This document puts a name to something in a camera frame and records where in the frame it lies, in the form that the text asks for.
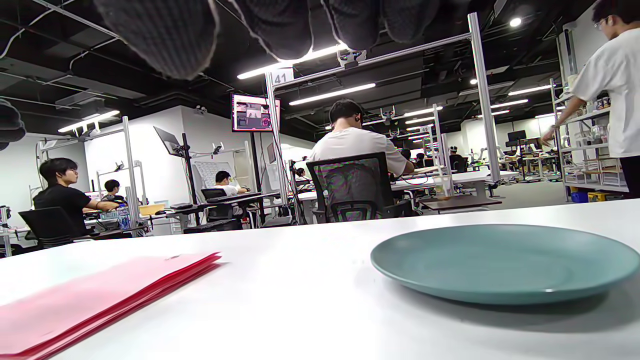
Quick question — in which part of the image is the person's right hand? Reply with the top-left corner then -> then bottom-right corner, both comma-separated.
92,0 -> 441,81

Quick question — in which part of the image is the pink paper sheet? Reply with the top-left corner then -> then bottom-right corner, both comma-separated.
0,252 -> 222,351
0,256 -> 222,360

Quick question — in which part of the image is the black tilted screen stand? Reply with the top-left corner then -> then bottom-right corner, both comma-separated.
153,126 -> 201,226

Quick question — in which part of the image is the ceiling tube light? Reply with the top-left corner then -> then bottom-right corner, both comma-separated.
236,44 -> 349,80
57,110 -> 121,133
289,83 -> 377,106

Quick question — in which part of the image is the screen on black pole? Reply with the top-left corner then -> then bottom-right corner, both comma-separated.
231,92 -> 282,196

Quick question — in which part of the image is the white number sign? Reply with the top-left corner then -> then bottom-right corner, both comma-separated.
270,67 -> 295,87

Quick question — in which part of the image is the black desk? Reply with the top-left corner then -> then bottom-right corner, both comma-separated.
170,191 -> 282,211

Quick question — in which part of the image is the black computer tower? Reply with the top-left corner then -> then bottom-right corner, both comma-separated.
182,218 -> 244,234

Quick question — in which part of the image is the black mesh office chair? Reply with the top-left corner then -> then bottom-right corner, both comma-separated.
306,151 -> 416,224

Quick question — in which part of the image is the white metal stand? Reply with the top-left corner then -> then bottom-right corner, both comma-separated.
264,12 -> 503,211

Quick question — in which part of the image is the brown side table top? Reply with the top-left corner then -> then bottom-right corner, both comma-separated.
419,195 -> 503,212

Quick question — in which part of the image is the row of distant ceiling lights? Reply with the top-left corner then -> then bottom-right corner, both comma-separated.
362,82 -> 556,131

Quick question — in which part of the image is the teal round plate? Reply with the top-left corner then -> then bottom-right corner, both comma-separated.
370,223 -> 640,306

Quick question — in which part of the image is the grey storage shelf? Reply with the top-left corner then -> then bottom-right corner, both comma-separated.
550,75 -> 632,203

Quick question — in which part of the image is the silver aluminium frame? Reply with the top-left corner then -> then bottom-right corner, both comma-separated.
35,116 -> 148,226

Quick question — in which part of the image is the overhead frame camera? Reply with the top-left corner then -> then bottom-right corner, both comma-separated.
337,49 -> 367,70

